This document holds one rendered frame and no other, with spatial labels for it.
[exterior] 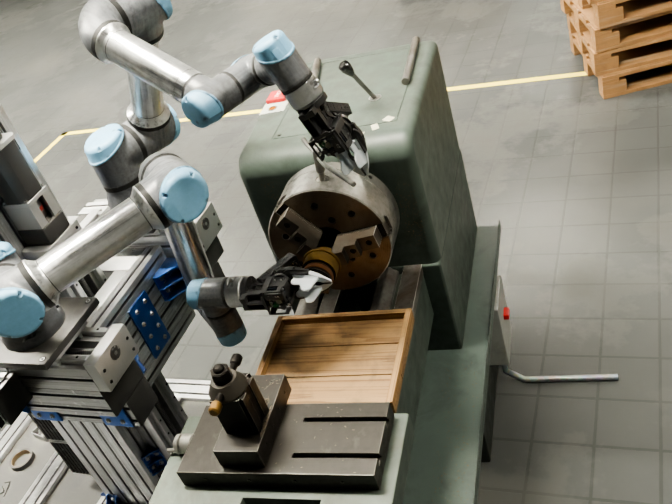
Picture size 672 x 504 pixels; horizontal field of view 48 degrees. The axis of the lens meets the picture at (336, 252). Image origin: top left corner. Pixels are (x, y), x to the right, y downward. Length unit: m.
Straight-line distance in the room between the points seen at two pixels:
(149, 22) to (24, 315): 0.72
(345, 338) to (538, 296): 1.46
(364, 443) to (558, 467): 1.21
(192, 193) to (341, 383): 0.55
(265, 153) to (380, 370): 0.65
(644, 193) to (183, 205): 2.50
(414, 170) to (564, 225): 1.74
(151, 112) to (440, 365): 1.07
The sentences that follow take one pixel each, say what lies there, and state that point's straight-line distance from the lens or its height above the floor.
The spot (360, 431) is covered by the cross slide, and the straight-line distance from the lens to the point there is 1.57.
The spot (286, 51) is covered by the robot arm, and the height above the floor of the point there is 1.61.
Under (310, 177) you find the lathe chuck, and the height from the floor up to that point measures 1.24.
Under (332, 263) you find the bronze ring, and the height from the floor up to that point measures 1.10.
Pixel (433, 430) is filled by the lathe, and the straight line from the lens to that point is 2.09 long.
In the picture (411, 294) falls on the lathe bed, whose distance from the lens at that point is 1.99.
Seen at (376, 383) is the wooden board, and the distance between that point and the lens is 1.76.
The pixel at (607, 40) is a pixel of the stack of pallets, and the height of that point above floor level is 0.33.
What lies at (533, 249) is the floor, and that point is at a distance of 3.46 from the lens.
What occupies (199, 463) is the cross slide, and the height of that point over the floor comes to 0.97.
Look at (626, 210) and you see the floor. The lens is 3.63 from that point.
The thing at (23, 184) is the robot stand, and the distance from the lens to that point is 1.99.
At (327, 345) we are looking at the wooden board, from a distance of 1.90.
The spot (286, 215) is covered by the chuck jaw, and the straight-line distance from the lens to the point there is 1.83.
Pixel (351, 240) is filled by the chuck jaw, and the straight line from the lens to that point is 1.81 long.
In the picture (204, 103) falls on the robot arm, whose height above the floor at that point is 1.58.
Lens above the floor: 2.13
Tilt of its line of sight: 35 degrees down
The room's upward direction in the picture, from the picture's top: 19 degrees counter-clockwise
